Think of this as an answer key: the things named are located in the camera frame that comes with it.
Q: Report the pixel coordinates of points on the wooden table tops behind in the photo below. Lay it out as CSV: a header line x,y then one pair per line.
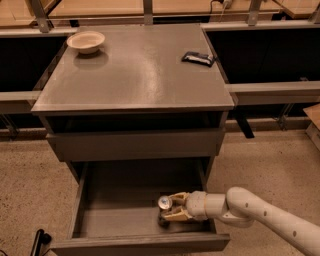
x,y
20,13

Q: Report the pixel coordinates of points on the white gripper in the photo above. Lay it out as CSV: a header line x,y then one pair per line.
x,y
196,205

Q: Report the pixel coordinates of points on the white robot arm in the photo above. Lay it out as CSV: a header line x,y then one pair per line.
x,y
240,208

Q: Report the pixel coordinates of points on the black object on floor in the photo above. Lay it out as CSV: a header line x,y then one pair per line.
x,y
41,238

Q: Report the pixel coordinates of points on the silver redbull can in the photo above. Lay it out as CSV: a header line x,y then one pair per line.
x,y
165,205

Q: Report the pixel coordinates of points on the grey top drawer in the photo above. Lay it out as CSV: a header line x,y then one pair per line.
x,y
125,145

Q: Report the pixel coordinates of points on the grey drawer cabinet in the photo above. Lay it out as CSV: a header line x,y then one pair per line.
x,y
138,121

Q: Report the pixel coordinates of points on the white paper bowl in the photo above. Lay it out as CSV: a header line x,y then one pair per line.
x,y
86,42

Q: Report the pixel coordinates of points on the open grey middle drawer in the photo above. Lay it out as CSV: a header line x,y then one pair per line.
x,y
116,211

